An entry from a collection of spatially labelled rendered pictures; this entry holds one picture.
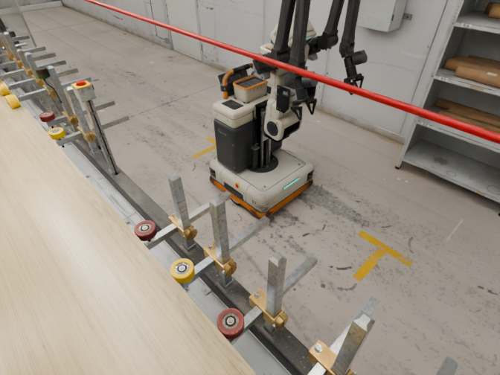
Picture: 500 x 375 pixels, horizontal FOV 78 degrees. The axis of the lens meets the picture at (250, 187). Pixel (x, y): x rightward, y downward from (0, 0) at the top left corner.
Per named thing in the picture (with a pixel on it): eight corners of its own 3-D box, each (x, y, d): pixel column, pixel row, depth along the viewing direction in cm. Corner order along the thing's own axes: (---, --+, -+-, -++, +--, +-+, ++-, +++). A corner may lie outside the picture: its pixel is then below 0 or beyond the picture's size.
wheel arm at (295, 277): (309, 260, 120) (311, 253, 117) (317, 265, 118) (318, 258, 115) (224, 339, 98) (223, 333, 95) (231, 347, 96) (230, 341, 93)
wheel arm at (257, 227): (264, 221, 132) (264, 214, 129) (269, 225, 130) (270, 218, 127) (178, 284, 110) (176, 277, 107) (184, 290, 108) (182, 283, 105)
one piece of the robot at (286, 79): (270, 108, 195) (271, 74, 180) (298, 94, 209) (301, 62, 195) (289, 117, 186) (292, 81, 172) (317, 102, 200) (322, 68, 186)
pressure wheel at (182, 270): (181, 300, 106) (176, 282, 99) (171, 284, 111) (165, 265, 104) (202, 287, 110) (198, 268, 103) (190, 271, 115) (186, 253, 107)
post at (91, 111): (117, 168, 179) (89, 95, 150) (120, 172, 176) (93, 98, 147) (109, 172, 177) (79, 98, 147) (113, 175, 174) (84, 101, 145)
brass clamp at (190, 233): (181, 218, 137) (178, 210, 133) (199, 235, 129) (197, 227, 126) (168, 225, 134) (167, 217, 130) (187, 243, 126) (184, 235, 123)
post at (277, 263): (271, 329, 114) (277, 248, 83) (277, 336, 112) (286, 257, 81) (264, 335, 113) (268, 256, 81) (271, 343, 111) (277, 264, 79)
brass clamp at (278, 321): (260, 294, 110) (260, 286, 106) (289, 321, 102) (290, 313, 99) (248, 305, 107) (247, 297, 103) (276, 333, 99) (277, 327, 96)
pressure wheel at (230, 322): (237, 355, 93) (236, 338, 85) (214, 343, 95) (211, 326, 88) (249, 330, 98) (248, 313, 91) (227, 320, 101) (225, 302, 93)
